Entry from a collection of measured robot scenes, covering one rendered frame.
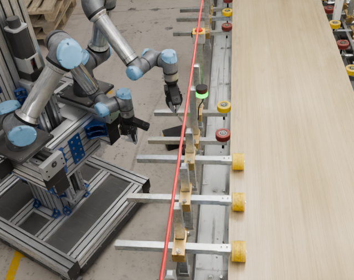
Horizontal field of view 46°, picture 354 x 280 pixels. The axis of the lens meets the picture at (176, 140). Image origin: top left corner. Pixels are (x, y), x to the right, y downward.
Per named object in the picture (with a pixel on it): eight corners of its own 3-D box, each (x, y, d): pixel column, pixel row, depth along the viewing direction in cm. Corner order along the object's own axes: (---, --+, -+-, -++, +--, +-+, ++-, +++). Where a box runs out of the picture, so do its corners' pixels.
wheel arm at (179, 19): (176, 23, 343) (176, 18, 340) (177, 21, 345) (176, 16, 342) (229, 21, 337) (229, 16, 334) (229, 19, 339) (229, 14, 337)
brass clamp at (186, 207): (177, 211, 183) (177, 204, 179) (180, 188, 192) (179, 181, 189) (192, 211, 182) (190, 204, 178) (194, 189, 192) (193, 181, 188)
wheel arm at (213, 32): (173, 37, 324) (172, 32, 321) (173, 35, 327) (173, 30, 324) (229, 36, 318) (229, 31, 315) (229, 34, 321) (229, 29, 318)
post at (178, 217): (180, 276, 185) (171, 207, 153) (181, 269, 187) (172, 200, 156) (188, 277, 184) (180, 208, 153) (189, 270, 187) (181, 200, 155)
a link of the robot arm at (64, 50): (20, 135, 200) (76, 38, 189) (30, 153, 190) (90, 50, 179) (-4, 129, 191) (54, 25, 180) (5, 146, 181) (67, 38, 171)
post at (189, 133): (190, 199, 226) (184, 131, 194) (190, 194, 228) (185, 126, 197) (197, 199, 225) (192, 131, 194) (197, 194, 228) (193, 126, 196)
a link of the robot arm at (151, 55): (134, 54, 206) (152, 60, 201) (148, 44, 213) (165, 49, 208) (136, 68, 212) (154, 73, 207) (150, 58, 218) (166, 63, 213)
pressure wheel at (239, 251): (231, 245, 159) (231, 236, 166) (231, 265, 160) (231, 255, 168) (247, 246, 158) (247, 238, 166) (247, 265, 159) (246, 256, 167)
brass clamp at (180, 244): (171, 261, 164) (169, 254, 161) (174, 233, 174) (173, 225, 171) (187, 262, 163) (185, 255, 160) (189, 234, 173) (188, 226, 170)
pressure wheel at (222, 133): (215, 152, 226) (214, 136, 219) (215, 143, 232) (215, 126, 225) (230, 153, 225) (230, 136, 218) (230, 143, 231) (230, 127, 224)
